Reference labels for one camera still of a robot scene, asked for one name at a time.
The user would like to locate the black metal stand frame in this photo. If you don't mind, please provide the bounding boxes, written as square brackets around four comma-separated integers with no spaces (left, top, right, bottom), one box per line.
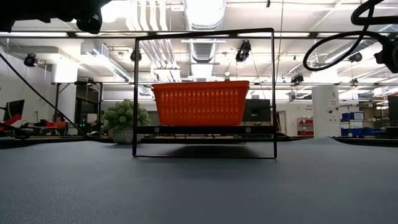
[51,81,104,133]

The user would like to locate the rack with red bins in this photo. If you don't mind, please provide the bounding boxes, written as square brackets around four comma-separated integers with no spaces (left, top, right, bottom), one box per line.
[297,117,315,137]

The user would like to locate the white rectangular ceiling duct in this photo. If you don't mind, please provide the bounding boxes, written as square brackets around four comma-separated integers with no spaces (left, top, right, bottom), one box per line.
[80,42,132,82]

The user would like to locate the blue-grey table mat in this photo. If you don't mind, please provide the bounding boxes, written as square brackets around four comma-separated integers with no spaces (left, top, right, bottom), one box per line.
[0,136,398,224]

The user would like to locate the orange plastic basket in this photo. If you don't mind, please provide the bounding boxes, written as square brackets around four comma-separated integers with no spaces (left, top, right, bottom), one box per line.
[151,80,251,127]

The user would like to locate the black linear LED light bar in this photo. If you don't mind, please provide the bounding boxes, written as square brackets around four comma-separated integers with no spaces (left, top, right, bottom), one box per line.
[0,30,398,40]

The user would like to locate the black monitor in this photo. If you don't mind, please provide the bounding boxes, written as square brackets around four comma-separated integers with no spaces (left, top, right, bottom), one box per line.
[242,98,272,123]
[2,99,25,123]

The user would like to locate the wooden tray board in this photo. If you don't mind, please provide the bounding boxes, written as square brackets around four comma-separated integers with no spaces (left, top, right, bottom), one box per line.
[132,27,278,159]

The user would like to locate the silver spiral ceiling duct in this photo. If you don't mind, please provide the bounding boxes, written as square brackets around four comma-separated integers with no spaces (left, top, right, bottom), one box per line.
[182,0,227,82]

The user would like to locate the green artificial potted plant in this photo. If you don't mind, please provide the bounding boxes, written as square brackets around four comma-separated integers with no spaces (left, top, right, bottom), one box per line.
[101,98,152,145]

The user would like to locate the blue storage bins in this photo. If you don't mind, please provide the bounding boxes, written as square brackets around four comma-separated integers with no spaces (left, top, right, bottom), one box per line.
[340,111,365,137]

